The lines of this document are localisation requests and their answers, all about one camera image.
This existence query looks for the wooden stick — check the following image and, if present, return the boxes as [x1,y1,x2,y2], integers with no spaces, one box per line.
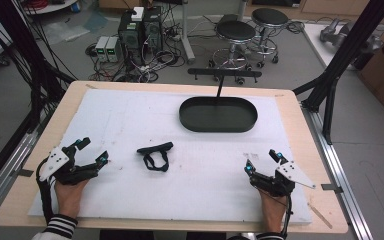
[307,202,334,230]

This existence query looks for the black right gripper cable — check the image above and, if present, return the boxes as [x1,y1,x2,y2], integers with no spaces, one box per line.
[259,188,295,240]

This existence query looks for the grey power supply unit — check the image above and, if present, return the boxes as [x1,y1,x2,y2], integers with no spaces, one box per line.
[94,35,110,63]
[105,36,122,63]

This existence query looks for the small black clip object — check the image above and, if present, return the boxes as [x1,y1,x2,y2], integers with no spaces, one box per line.
[136,141,175,173]

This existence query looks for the tangle of floor cables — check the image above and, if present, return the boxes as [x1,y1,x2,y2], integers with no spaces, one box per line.
[85,6,214,84]

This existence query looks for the black stand with oval tray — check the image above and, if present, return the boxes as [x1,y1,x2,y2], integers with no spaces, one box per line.
[178,67,263,134]

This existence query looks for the grey tape piece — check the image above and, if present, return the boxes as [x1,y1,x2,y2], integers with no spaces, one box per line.
[320,183,344,195]
[15,168,35,178]

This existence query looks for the black computer tower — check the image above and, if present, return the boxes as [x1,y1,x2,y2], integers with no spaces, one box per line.
[142,5,164,54]
[117,10,145,66]

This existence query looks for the white box on computer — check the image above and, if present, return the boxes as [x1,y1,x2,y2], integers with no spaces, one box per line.
[130,6,146,23]

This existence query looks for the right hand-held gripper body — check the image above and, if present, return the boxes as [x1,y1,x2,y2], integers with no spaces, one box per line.
[249,160,317,198]

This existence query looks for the grey metal table leg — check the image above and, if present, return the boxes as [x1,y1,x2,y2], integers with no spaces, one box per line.
[179,0,197,66]

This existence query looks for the white foam mat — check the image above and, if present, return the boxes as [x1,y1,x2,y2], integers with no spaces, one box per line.
[27,87,314,225]

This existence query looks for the black metal frame post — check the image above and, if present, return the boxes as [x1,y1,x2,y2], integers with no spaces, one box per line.
[0,0,74,134]
[292,0,384,146]

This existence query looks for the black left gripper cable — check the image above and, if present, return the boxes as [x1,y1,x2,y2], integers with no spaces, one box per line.
[35,157,55,224]

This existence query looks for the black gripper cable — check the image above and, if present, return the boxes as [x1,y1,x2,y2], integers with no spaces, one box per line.
[35,157,55,224]
[259,188,295,240]

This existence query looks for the person's left hand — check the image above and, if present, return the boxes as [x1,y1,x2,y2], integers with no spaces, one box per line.
[53,178,90,220]

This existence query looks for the black round stool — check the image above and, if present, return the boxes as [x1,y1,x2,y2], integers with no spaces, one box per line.
[208,19,258,85]
[250,7,290,69]

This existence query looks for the person's right hand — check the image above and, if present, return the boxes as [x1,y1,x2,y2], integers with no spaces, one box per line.
[257,188,289,234]

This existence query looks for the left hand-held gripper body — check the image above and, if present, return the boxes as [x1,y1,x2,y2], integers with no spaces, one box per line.
[39,145,100,186]

